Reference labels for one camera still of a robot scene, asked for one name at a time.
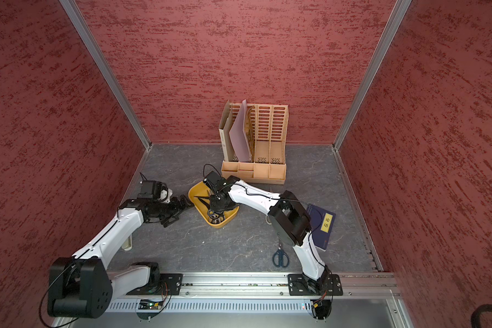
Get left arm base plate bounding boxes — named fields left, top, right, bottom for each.
left=127, top=273, right=184, bottom=297

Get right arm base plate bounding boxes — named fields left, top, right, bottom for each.
left=288, top=273, right=344, bottom=297

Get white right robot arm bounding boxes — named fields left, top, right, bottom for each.
left=203, top=176, right=329, bottom=289

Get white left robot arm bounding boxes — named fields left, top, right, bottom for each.
left=46, top=195, right=193, bottom=318

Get black handled scissors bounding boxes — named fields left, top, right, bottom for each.
left=196, top=196, right=225, bottom=225

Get aluminium corner post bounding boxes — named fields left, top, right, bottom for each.
left=60, top=0, right=153, bottom=151
left=333, top=0, right=412, bottom=153

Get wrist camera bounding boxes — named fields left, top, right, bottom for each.
left=137, top=180, right=173, bottom=203
left=203, top=171, right=228, bottom=194

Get dark blue book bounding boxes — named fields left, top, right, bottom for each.
left=307, top=204, right=336, bottom=251

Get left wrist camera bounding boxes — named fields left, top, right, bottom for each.
left=137, top=180, right=173, bottom=203

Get beige plastic file organizer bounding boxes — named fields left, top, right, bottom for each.
left=219, top=101, right=289, bottom=185

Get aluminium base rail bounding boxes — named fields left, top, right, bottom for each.
left=51, top=270, right=415, bottom=328

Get aluminium right corner post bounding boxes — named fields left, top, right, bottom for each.
left=333, top=0, right=412, bottom=153

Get yellow plastic storage tray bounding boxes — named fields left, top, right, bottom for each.
left=188, top=181, right=239, bottom=229

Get dark blue handled scissors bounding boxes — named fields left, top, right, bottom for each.
left=272, top=239, right=290, bottom=268

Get black cable bottom right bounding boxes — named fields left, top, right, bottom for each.
left=470, top=304, right=492, bottom=328

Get lilac folder in organizer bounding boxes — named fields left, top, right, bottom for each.
left=229, top=99, right=251, bottom=163

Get aluminium left corner post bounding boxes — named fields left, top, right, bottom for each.
left=60, top=0, right=153, bottom=151

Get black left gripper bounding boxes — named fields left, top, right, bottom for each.
left=150, top=195, right=195, bottom=226

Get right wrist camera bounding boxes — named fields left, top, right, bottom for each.
left=203, top=171, right=228, bottom=194

